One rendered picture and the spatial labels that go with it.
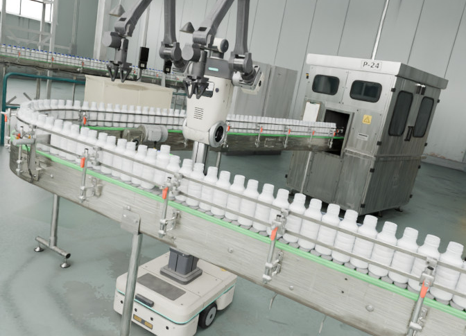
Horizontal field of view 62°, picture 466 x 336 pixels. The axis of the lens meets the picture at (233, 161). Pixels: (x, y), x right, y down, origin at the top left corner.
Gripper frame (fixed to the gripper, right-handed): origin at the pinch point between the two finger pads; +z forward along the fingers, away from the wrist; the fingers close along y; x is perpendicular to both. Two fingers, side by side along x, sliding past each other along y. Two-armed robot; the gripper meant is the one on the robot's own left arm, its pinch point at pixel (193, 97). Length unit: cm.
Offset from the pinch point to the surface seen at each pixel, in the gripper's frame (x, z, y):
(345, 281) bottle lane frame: -82, 44, -19
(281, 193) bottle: -54, 24, -16
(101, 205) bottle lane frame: 25, 54, -20
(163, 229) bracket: -14, 50, -25
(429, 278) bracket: -103, 31, -25
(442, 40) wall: -13, -232, 1183
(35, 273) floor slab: 116, 141, 16
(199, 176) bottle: -20.2, 27.7, -16.5
